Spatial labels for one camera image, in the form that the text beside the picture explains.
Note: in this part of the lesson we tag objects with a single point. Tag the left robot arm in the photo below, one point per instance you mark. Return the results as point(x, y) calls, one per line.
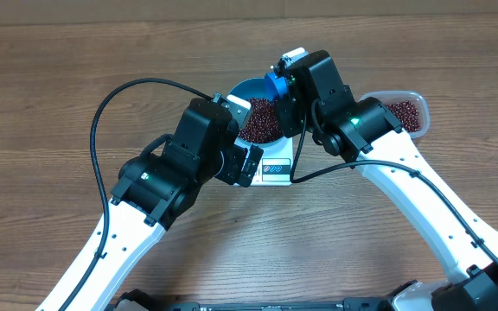
point(153, 189)

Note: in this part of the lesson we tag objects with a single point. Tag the blue plastic measuring scoop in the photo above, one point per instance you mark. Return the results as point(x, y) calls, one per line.
point(277, 86)

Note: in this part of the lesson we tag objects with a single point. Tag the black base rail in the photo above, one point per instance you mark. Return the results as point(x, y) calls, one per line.
point(347, 304)

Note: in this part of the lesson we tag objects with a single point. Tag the red beans in bowl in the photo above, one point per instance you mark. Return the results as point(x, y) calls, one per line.
point(262, 126)

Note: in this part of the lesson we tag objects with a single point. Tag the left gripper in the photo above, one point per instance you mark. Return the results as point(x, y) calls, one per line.
point(237, 156)

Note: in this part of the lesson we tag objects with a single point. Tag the clear plastic container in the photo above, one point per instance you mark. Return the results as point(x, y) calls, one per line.
point(391, 97)

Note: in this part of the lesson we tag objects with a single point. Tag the white digital kitchen scale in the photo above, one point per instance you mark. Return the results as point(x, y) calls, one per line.
point(275, 165)

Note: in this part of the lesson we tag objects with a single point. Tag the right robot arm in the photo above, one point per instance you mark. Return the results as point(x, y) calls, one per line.
point(370, 139)

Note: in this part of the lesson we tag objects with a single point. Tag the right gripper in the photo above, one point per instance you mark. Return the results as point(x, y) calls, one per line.
point(291, 114)

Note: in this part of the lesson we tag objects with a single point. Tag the teal bowl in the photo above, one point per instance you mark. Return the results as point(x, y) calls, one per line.
point(251, 88)

